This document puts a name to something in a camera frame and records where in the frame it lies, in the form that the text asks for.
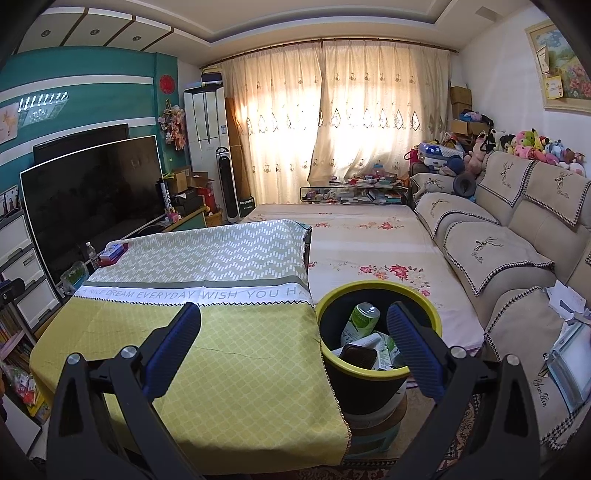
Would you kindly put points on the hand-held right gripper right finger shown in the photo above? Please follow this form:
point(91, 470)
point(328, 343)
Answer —
point(411, 346)

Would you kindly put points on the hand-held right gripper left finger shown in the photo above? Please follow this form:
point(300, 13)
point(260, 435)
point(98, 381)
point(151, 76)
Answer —
point(178, 341)

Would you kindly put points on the brown rectangular box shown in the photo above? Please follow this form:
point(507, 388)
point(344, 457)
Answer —
point(358, 356)

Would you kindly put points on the green white drink bottle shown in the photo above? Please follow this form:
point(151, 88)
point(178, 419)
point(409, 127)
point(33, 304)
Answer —
point(362, 321)

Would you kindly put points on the yellow rimmed black trash bin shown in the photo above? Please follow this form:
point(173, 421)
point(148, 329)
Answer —
point(369, 392)

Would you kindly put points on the white plastic drawer unit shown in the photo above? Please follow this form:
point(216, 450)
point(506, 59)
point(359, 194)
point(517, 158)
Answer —
point(23, 267)

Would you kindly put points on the yellow green patterned tablecloth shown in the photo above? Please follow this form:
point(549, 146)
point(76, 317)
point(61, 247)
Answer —
point(231, 350)

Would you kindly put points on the clear water bottle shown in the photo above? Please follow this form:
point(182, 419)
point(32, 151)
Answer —
point(92, 256)

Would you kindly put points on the framed photos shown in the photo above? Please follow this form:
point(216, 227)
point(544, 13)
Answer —
point(10, 201)

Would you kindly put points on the patterned rug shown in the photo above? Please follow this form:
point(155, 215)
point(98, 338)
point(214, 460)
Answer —
point(461, 443)

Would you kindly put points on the blue card box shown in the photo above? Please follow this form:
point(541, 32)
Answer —
point(114, 250)

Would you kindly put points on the floral bed sheet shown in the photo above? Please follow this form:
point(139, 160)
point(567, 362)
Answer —
point(369, 240)

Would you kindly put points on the large curved television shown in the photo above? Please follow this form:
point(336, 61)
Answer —
point(92, 207)

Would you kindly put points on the teal yellow television cabinet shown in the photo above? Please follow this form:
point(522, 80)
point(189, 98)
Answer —
point(189, 224)

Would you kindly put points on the white long box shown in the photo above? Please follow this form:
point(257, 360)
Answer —
point(166, 196)

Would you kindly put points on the red fire extinguisher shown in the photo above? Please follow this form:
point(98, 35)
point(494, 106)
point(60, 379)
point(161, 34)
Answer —
point(211, 198)

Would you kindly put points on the beige sofa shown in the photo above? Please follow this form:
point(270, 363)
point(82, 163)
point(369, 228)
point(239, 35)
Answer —
point(508, 230)

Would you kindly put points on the clear plastic document bag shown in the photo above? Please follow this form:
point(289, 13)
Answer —
point(570, 364)

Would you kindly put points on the white papers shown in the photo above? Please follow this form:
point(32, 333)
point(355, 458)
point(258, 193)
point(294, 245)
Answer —
point(565, 300)

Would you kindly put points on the open cardboard box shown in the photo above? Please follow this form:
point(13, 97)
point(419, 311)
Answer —
point(189, 179)

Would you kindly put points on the glass coffee table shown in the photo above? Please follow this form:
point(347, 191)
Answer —
point(351, 194)

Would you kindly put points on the black tower fan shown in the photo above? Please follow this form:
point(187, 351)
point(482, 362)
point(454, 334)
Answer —
point(227, 184)

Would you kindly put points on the white standing air conditioner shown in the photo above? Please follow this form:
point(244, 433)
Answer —
point(203, 129)

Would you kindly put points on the hanging flower decoration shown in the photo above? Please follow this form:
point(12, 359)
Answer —
point(173, 127)

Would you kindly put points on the pile of plush toys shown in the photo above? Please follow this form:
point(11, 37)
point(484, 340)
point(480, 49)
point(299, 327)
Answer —
point(531, 145)

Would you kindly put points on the cream embroidered curtain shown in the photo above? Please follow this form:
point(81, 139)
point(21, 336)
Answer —
point(272, 120)
point(383, 106)

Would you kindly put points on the stack of cardboard boxes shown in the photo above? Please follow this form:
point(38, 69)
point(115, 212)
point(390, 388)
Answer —
point(461, 106)

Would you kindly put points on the framed landscape painting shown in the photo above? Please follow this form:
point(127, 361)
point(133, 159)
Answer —
point(563, 64)

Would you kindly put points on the cartoon wall picture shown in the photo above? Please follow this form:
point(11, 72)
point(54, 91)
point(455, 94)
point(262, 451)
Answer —
point(7, 122)

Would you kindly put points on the mirrored wall decoration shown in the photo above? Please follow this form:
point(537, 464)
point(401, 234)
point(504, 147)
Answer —
point(44, 108)

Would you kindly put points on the red round wall ornament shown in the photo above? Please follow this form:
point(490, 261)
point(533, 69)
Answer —
point(167, 83)

